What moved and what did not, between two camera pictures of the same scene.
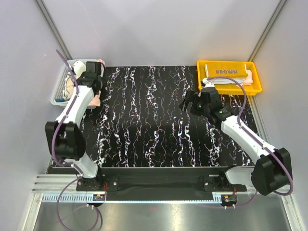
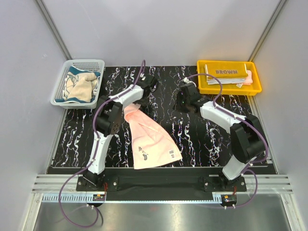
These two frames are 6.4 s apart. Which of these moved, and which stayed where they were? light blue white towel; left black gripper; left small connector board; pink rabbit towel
Moved: left black gripper
Stayed: left small connector board; light blue white towel; pink rabbit towel
